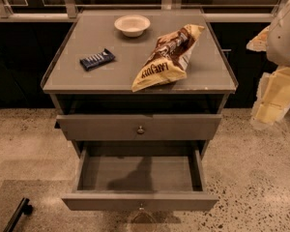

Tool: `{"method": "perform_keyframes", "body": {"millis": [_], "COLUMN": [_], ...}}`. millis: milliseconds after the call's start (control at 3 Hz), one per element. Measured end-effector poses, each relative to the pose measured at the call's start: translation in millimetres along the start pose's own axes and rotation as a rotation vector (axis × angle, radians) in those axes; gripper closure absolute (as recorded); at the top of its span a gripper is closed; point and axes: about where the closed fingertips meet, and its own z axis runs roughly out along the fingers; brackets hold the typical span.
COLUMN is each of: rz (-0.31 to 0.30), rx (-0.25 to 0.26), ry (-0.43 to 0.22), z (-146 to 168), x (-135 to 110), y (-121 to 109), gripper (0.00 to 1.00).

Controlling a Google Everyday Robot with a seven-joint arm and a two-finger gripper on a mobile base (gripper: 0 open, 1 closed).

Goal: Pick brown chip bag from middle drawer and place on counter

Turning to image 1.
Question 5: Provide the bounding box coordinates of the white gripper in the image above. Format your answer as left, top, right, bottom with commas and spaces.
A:
246, 26, 290, 130

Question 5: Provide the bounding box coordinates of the brown yellow chip bag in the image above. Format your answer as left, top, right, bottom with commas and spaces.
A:
131, 24, 204, 92

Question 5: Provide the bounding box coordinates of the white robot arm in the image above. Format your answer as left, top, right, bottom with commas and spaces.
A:
246, 0, 290, 130

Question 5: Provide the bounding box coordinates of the grey drawer cabinet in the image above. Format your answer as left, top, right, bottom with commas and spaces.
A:
40, 9, 239, 159

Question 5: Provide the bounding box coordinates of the open grey lower drawer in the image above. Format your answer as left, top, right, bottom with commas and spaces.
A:
62, 141, 218, 212

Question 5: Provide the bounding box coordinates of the grey upper drawer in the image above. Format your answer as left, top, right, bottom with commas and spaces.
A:
57, 114, 221, 141

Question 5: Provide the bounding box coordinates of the brass lower drawer knob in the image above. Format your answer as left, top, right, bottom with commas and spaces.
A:
138, 203, 145, 212

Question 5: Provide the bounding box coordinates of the white paper bowl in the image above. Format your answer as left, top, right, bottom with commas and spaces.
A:
114, 14, 151, 38

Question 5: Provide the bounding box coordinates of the round brass upper knob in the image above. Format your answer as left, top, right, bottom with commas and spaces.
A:
137, 126, 145, 134

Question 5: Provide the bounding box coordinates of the blue snack bar wrapper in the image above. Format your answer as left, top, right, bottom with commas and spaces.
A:
79, 48, 115, 71

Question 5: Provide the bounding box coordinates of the black bar on floor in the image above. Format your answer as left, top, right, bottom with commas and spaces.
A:
3, 197, 33, 232

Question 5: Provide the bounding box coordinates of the metal railing frame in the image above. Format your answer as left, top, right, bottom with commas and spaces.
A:
0, 0, 290, 23

